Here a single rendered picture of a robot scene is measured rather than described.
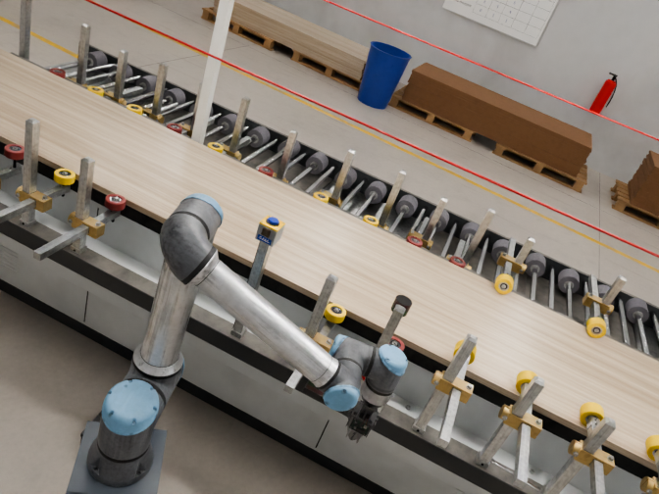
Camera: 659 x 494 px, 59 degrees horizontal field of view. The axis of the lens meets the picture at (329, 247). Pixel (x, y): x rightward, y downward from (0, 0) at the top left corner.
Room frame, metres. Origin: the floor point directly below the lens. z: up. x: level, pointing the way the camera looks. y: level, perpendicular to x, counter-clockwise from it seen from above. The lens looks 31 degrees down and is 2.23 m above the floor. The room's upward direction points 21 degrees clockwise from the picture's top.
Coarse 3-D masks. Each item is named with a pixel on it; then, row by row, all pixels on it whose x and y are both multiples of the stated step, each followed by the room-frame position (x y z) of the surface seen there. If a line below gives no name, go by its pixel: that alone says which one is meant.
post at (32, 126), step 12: (36, 120) 1.87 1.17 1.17; (36, 132) 1.86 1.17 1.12; (36, 144) 1.86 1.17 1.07; (24, 156) 1.85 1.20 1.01; (36, 156) 1.87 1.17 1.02; (24, 168) 1.85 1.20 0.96; (36, 168) 1.87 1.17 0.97; (24, 180) 1.85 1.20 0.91; (36, 180) 1.87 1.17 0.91; (24, 216) 1.84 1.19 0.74
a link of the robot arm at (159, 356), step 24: (192, 216) 1.20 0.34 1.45; (216, 216) 1.28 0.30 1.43; (168, 288) 1.22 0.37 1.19; (192, 288) 1.25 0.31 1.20; (168, 312) 1.22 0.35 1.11; (144, 336) 1.25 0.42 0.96; (168, 336) 1.22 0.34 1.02; (144, 360) 1.22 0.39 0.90; (168, 360) 1.23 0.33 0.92; (168, 384) 1.23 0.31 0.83
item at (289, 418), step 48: (0, 144) 2.11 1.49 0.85; (96, 192) 2.03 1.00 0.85; (144, 240) 1.99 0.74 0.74; (0, 288) 2.14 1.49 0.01; (48, 288) 2.06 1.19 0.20; (288, 288) 1.88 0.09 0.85; (96, 336) 2.04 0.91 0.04; (192, 384) 1.95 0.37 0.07; (240, 384) 1.89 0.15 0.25; (432, 384) 1.77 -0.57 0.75; (480, 384) 1.74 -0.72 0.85; (288, 432) 1.84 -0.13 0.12; (336, 432) 1.81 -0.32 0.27; (480, 432) 1.72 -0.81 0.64; (576, 432) 1.68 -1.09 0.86; (384, 480) 1.76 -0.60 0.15; (432, 480) 1.73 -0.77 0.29; (576, 480) 1.66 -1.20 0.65; (624, 480) 1.64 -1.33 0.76
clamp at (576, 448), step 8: (576, 440) 1.50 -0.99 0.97; (568, 448) 1.50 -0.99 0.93; (576, 448) 1.47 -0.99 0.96; (576, 456) 1.46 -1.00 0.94; (584, 456) 1.46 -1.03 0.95; (592, 456) 1.46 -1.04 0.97; (600, 456) 1.47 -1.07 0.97; (584, 464) 1.46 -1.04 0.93; (608, 464) 1.45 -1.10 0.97; (608, 472) 1.45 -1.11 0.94
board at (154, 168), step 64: (0, 64) 2.75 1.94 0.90; (0, 128) 2.15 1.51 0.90; (64, 128) 2.35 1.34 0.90; (128, 128) 2.58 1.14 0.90; (128, 192) 2.04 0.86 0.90; (192, 192) 2.23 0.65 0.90; (256, 192) 2.44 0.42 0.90; (320, 256) 2.11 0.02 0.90; (384, 256) 2.31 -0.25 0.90; (384, 320) 1.85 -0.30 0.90; (448, 320) 2.01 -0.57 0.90; (512, 320) 2.19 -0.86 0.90; (512, 384) 1.75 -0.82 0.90; (576, 384) 1.90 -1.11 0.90; (640, 384) 2.07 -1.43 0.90; (640, 448) 1.67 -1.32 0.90
